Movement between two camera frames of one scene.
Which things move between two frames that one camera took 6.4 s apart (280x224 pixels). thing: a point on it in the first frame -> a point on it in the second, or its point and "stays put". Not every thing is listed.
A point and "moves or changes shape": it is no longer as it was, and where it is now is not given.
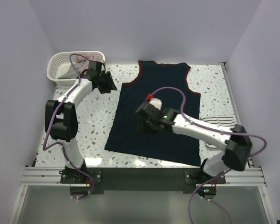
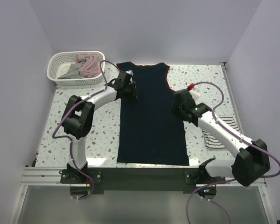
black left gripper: x=110 y=85 -> x=134 y=94
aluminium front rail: x=50 y=176 stays put
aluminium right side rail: x=252 y=164 stays put
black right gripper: x=143 y=127 -> x=173 y=110
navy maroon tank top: x=167 y=83 moves or changes shape
